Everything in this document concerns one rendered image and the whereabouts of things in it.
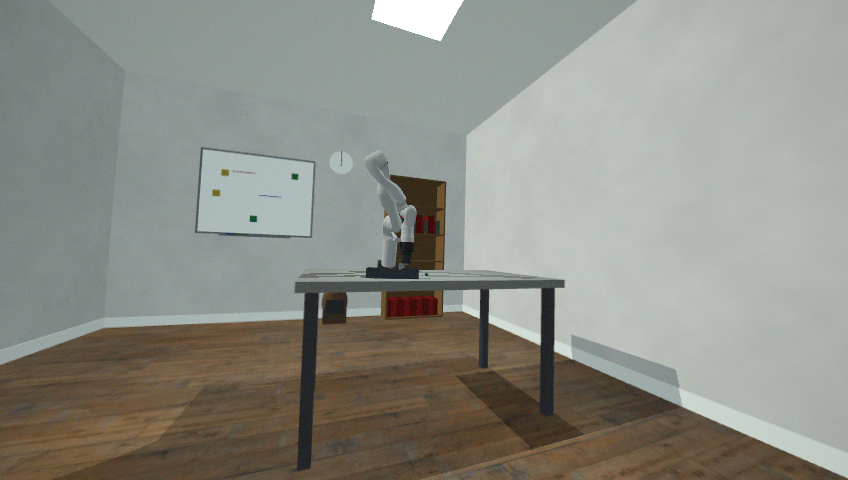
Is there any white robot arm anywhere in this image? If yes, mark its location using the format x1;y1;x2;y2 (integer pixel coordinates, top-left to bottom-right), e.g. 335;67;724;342
364;151;416;268

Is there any black three-compartment bin rack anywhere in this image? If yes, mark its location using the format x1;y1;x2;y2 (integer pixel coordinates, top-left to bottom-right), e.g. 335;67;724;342
366;267;419;279

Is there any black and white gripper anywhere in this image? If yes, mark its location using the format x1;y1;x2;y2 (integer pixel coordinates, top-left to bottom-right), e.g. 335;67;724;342
393;233;414;270

